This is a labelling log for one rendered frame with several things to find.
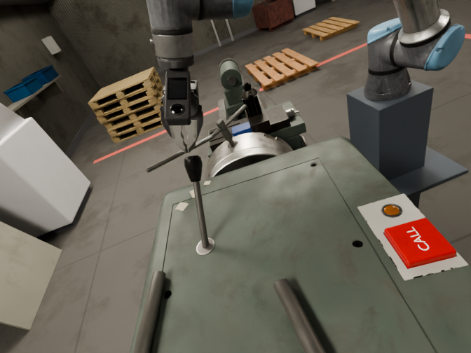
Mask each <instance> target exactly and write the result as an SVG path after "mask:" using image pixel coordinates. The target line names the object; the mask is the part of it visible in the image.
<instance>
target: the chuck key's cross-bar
mask: <svg viewBox="0 0 471 353"><path fill-rule="evenodd" d="M246 108H247V105H246V104H244V105H243V106H242V107H241V108H240V109H238V110H237V111H236V112H235V113H234V114H233V115H232V116H231V117H230V118H229V119H228V120H227V121H226V122H225V124H226V126H227V125H229V124H230V123H231V122H232V121H233V120H234V119H235V118H236V117H238V116H239V115H240V114H241V113H242V112H243V111H244V110H245V109H246ZM221 131H222V129H221V128H218V129H217V130H216V131H214V132H213V133H212V134H211V135H210V136H209V137H206V138H204V139H202V140H200V141H198V142H196V144H195V146H194V147H193V149H195V148H197V147H199V146H201V145H203V144H205V143H206V142H208V141H210V140H212V139H214V138H215V137H216V136H217V135H218V134H219V133H220V132H221ZM193 149H192V150H193ZM184 154H185V152H183V150H181V151H179V152H177V153H175V154H173V155H171V156H169V157H167V158H165V159H163V160H161V161H160V162H157V163H156V164H154V165H152V166H150V167H148V168H146V171H147V172H151V171H153V170H155V169H157V168H159V167H160V166H162V165H164V164H166V163H168V162H170V161H172V160H174V159H175V158H178V157H179V156H181V155H184Z"/></svg>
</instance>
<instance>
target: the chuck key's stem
mask: <svg viewBox="0 0 471 353"><path fill-rule="evenodd" d="M216 124H217V126H218V128H221V129H222V131H221V133H222V134H223V136H224V138H225V140H226V141H228V142H229V144H230V146H232V147H234V146H235V143H234V141H233V140H232V135H231V133H230V131H229V130H228V128H227V126H226V124H225V122H224V121H223V119H219V120H218V121H217V122H216Z"/></svg>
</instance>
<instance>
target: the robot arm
mask: <svg viewBox="0 0 471 353"><path fill-rule="evenodd" d="M253 1H254V0H146V4H147V8H148V13H149V20H150V25H151V32H152V36H153V38H151V39H150V42H151V44H155V47H154V48H155V52H156V56H158V57H157V60H158V66H160V67H162V68H168V69H169V71H166V74H165V85H164V88H163V96H162V97H161V101H163V106H160V111H161V122H162V124H163V127H164V128H165V129H166V131H167V132H168V134H169V135H170V137H172V139H173V141H174V142H175V143H176V145H178V147H180V149H181V150H183V152H185V153H190V152H191V150H192V149H193V147H194V146H195V144H196V141H197V139H198V136H199V134H200V131H201V128H202V126H203V112H202V105H199V95H198V81H191V77H190V72H189V67H190V66H192V65H193V64H194V56H193V54H194V53H195V50H194V42H193V30H192V20H195V21H203V20H221V19H233V20H234V19H236V18H244V17H246V16H248V15H249V14H250V11H251V9H252V6H253ZM393 1H394V4H395V7H396V11H397V14H398V17H399V18H396V19H393V20H389V21H387V22H383V23H381V24H379V25H376V26H375V27H373V28H372V29H370V31H369V33H368V35H367V50H368V76H367V80H366V83H365V86H364V96H365V97H366V98H367V99H370V100H374V101H387V100H392V99H397V98H399V97H402V96H404V95H406V94H407V93H408V92H409V91H410V90H411V79H410V76H409V72H408V70H407V67H408V68H413V69H423V70H425V71H439V70H442V69H444V68H445V67H447V66H448V65H449V64H450V63H451V62H452V61H453V59H454V58H455V57H456V56H457V54H458V52H459V50H460V48H461V46H462V44H463V42H464V38H465V28H464V26H462V25H459V24H454V25H453V24H451V19H450V15H449V12H448V11H446V10H444V9H440V6H439V0H393ZM183 125H185V128H186V131H187V132H188V135H187V141H188V144H187V145H186V144H185V142H184V135H183V134H182V126H183Z"/></svg>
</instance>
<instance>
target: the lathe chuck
mask: <svg viewBox="0 0 471 353"><path fill-rule="evenodd" d="M265 135H266V134H265V133H261V132H251V133H245V134H240V135H238V136H235V137H232V140H233V141H236V142H238V145H237V146H235V147H234V148H228V146H229V142H228V141H225V142H224V143H222V144H221V145H219V146H218V147H217V148H216V149H215V150H214V152H213V153H212V155H211V156H210V158H209V160H208V162H207V164H206V168H205V179H207V178H208V176H209V174H210V172H211V171H212V170H213V168H214V167H215V166H216V165H217V164H218V163H219V162H220V161H222V160H223V159H224V158H226V157H227V156H229V155H231V154H233V153H235V152H238V151H241V150H244V149H248V148H259V147H262V148H274V149H277V150H279V151H283V152H285V153H288V152H290V151H293V150H292V148H291V147H290V146H289V144H287V143H286V142H285V141H283V140H282V139H280V138H279V137H276V140H278V141H276V140H274V139H269V138H266V137H265Z"/></svg>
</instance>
